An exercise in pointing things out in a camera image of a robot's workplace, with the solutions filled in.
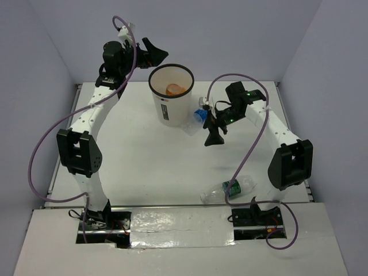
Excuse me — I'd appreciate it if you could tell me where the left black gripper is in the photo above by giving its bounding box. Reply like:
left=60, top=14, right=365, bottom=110
left=118, top=37, right=168, bottom=76

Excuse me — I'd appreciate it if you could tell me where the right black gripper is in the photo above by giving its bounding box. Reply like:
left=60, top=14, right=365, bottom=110
left=203, top=106, right=244, bottom=147

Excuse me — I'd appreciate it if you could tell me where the clear bottle blue label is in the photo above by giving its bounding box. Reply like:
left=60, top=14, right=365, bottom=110
left=181, top=109, right=207, bottom=136

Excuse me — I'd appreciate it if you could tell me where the long orange bottle white cap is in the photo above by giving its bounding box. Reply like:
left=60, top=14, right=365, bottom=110
left=166, top=83, right=186, bottom=96

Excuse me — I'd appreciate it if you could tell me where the clear bottle green label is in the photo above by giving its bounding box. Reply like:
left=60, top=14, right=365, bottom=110
left=200, top=174, right=255, bottom=204

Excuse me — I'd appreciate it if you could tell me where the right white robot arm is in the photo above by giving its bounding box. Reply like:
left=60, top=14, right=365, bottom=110
left=200, top=82, right=313, bottom=225

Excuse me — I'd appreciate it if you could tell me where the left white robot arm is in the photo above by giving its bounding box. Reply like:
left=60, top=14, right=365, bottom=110
left=56, top=37, right=168, bottom=229

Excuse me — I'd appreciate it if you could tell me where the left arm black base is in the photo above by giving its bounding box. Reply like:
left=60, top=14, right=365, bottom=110
left=68, top=206, right=132, bottom=249

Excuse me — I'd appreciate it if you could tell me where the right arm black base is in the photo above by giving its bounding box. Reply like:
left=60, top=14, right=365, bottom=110
left=227, top=204, right=286, bottom=241

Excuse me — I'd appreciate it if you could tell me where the white bin with black rim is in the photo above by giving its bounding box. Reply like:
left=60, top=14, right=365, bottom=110
left=148, top=63, right=194, bottom=127

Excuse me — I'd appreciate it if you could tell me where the silver tape patch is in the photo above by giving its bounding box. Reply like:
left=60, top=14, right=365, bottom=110
left=130, top=206, right=235, bottom=249

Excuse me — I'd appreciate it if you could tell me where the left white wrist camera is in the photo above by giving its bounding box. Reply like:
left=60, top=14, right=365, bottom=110
left=118, top=23, right=135, bottom=44

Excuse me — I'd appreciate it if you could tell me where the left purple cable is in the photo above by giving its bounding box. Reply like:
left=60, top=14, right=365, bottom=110
left=28, top=16, right=137, bottom=244

